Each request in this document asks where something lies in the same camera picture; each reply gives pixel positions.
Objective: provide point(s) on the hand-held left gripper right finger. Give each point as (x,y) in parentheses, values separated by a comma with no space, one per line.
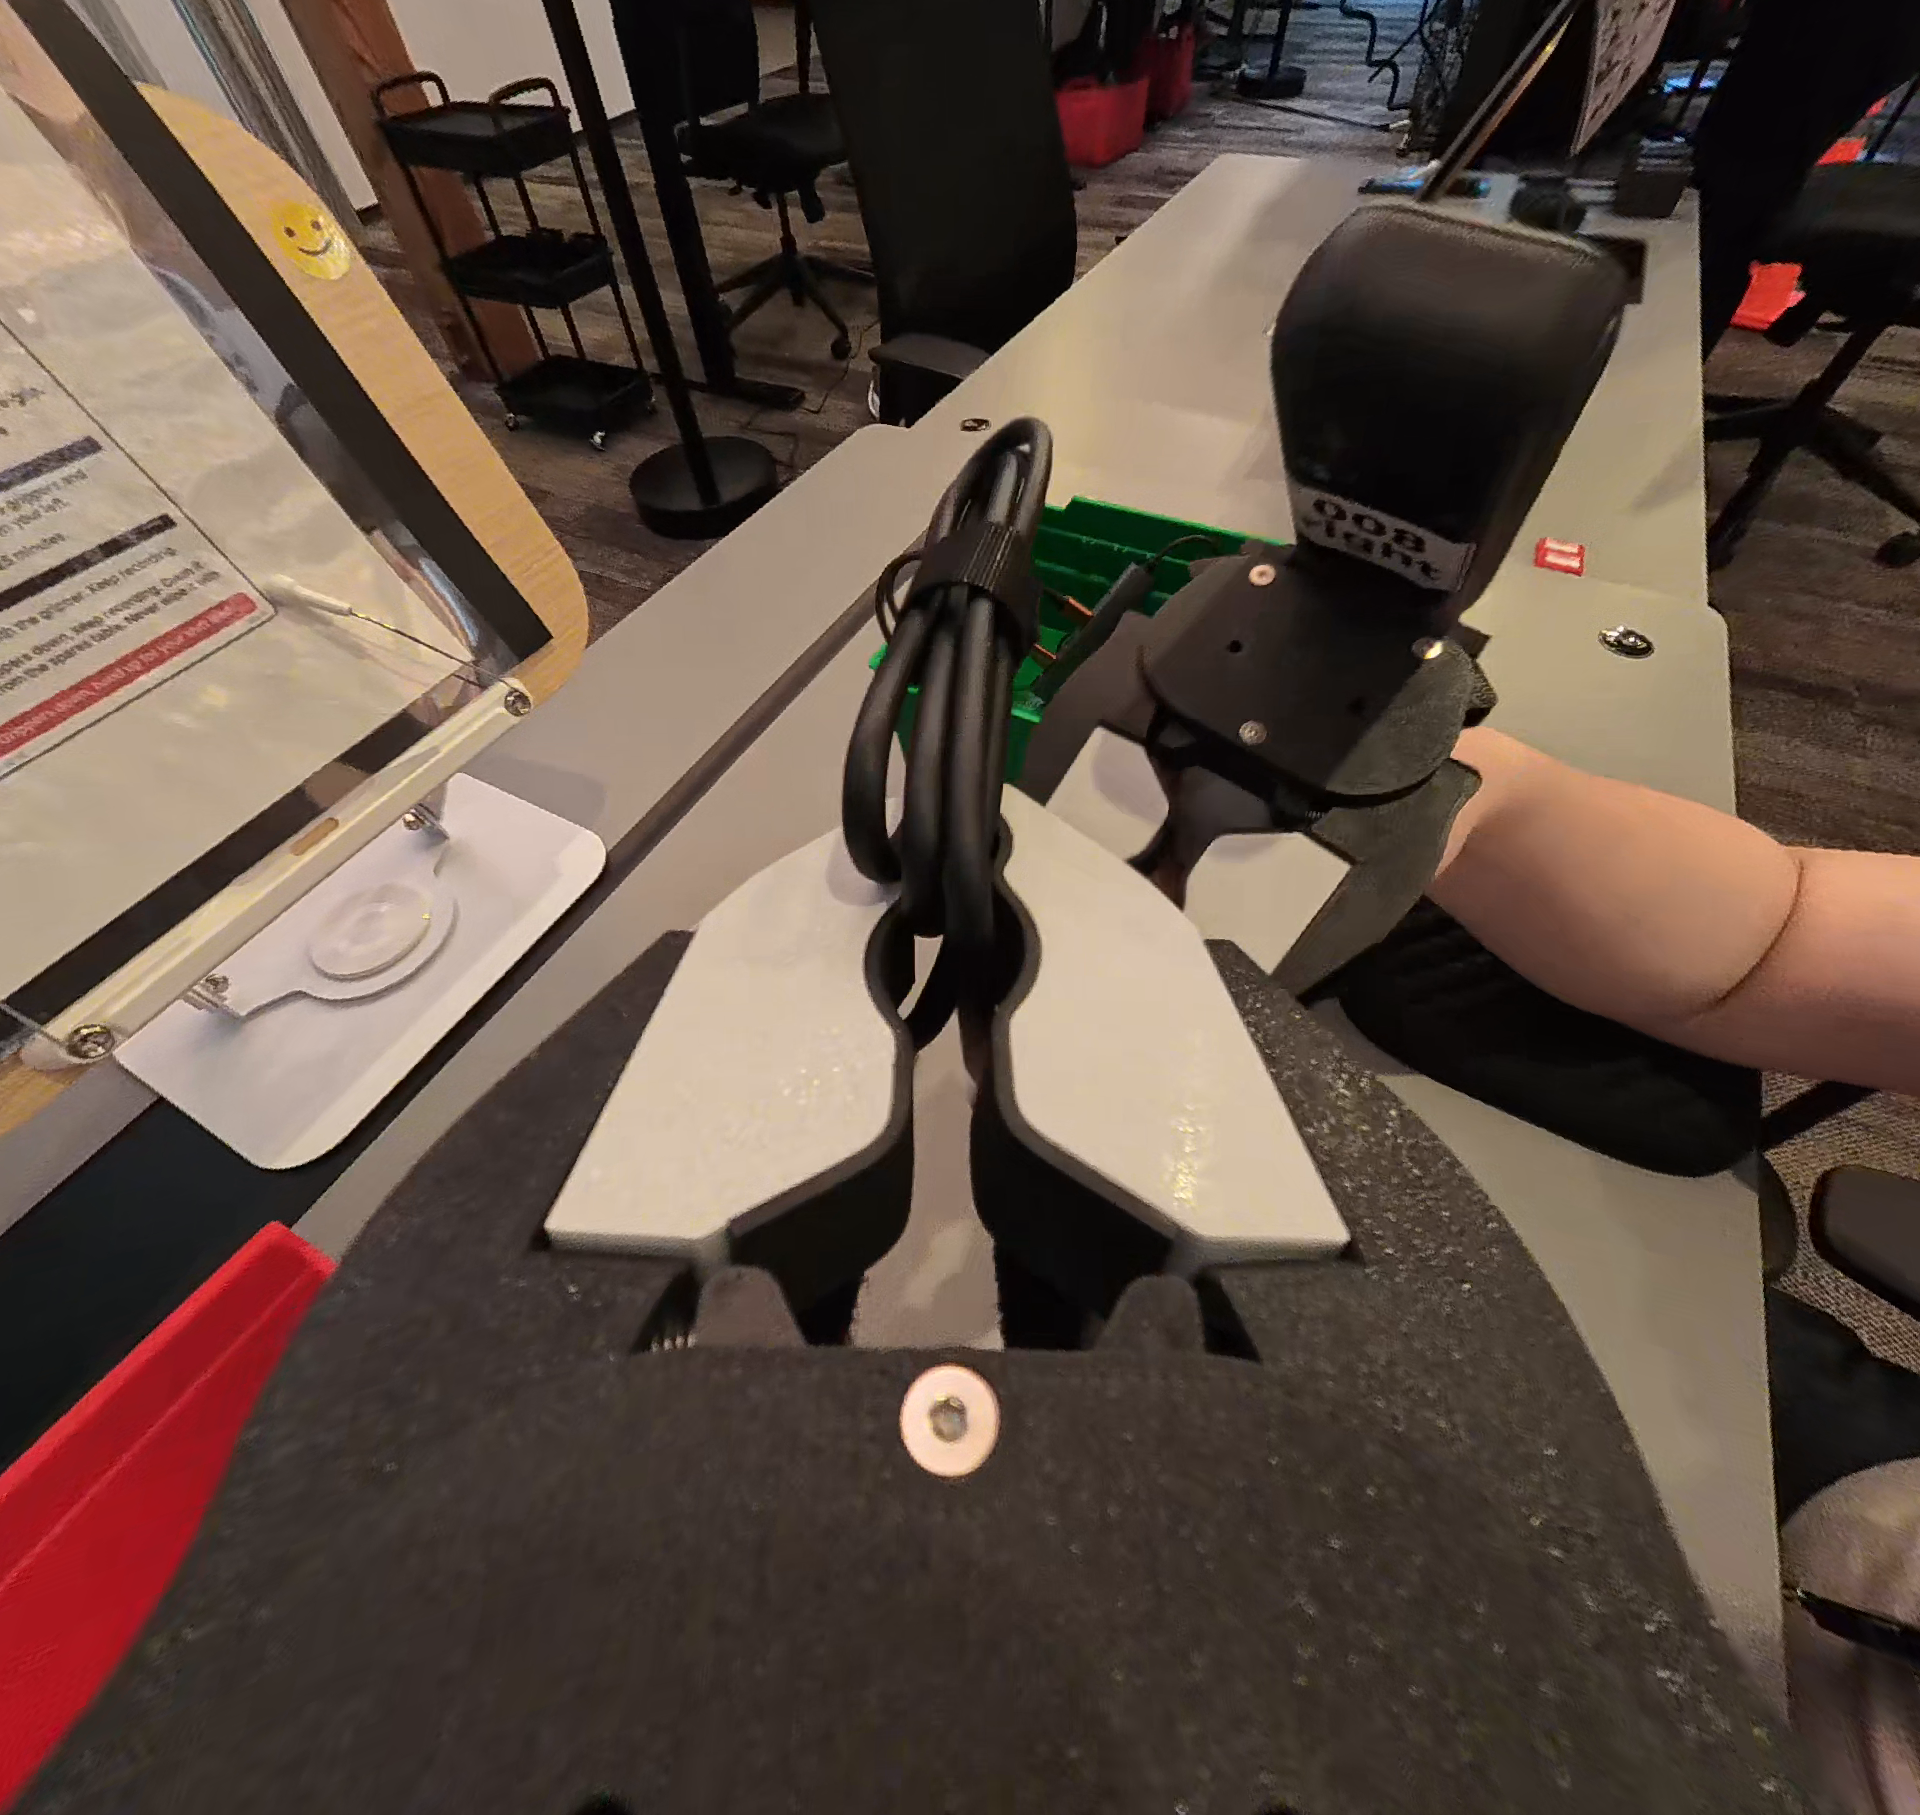
(1171,1064)

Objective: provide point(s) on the clear acrylic sign holder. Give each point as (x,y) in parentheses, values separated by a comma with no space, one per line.
(150,569)

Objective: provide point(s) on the green plastic bin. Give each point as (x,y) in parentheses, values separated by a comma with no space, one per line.
(1119,556)

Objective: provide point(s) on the black high-back office chair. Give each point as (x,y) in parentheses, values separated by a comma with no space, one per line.
(946,165)

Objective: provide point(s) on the small red object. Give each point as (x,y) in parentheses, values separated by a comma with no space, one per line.
(1561,556)

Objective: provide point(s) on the framed printed sign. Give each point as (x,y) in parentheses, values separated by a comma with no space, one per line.
(1635,1)

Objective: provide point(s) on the dark chair armrest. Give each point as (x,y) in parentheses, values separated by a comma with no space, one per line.
(1868,1246)

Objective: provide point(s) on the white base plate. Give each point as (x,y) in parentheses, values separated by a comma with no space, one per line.
(448,975)

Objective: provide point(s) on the rounded wooden board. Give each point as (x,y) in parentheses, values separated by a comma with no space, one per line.
(448,448)

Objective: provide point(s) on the black rolling cart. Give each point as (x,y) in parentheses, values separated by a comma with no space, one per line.
(525,268)

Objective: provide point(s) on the wooden post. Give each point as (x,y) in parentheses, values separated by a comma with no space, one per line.
(374,120)

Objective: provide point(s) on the person's right forearm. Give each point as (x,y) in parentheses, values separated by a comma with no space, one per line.
(1678,930)

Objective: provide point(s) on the yellow smiley sticker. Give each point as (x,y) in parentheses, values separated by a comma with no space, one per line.
(308,239)

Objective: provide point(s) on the dark grey bar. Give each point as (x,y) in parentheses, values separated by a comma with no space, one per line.
(1119,616)

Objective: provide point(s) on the black wrist rest pad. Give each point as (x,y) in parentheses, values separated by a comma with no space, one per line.
(1544,1064)

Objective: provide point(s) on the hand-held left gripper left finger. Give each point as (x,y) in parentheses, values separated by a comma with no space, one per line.
(735,1064)

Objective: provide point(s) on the red plastic bin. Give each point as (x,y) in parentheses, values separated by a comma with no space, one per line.
(104,1470)

